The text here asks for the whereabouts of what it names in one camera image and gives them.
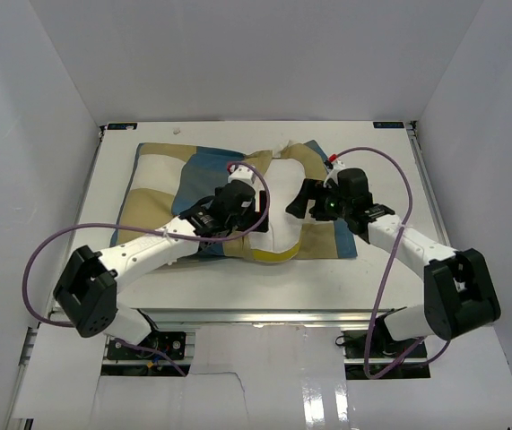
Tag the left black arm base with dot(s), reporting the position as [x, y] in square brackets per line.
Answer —
[161, 354]

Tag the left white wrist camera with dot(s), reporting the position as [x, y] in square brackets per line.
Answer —
[242, 173]

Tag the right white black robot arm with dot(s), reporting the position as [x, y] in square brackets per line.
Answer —
[458, 292]

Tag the blue corner label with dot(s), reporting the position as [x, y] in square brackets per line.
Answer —
[388, 125]
[121, 126]

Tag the left blue corner label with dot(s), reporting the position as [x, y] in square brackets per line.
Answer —
[121, 126]

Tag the right blue corner label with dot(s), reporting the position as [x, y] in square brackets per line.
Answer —
[388, 125]

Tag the blue beige checkered pillowcase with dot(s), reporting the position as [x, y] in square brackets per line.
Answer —
[169, 178]

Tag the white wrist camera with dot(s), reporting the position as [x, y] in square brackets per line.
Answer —
[333, 166]
[242, 173]

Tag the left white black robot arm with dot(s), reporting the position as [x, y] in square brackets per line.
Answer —
[88, 287]

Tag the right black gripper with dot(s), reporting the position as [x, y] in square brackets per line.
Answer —
[309, 192]

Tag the white pillow with yellow edge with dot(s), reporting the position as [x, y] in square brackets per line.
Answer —
[284, 176]

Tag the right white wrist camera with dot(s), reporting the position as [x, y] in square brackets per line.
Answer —
[333, 166]

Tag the aluminium frame rail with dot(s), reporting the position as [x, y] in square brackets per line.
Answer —
[205, 316]

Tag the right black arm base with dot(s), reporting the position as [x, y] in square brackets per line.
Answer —
[382, 353]

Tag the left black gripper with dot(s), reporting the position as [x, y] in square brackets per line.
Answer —
[253, 215]

